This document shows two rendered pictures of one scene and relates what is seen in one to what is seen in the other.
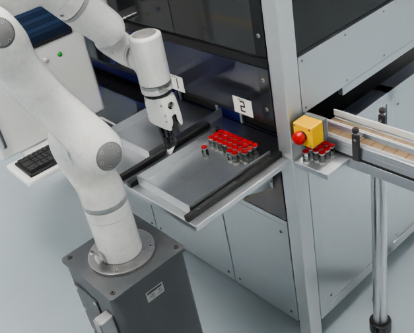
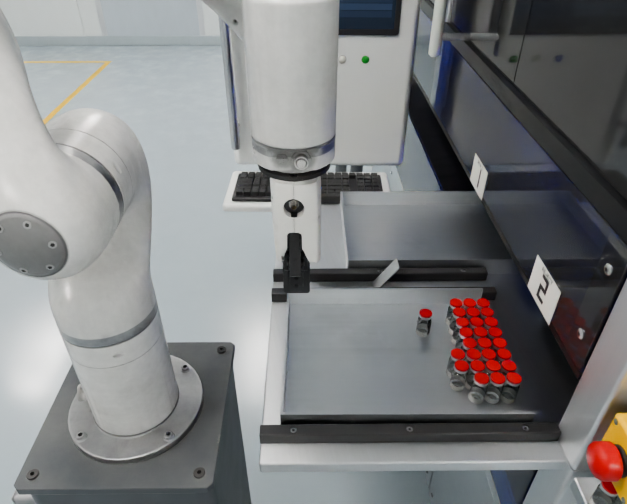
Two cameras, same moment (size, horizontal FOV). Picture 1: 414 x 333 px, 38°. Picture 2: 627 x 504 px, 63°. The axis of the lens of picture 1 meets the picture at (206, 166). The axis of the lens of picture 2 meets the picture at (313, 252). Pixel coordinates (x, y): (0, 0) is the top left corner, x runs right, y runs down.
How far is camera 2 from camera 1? 116 cm
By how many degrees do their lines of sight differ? 29
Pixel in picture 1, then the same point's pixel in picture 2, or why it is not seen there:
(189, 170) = (374, 336)
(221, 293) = (407, 483)
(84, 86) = (383, 121)
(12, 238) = not seen: hidden behind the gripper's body
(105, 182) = (87, 286)
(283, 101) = (625, 351)
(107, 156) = (12, 243)
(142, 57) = (250, 50)
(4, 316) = (201, 323)
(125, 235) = (108, 395)
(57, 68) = (354, 78)
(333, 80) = not seen: outside the picture
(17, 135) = not seen: hidden behind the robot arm
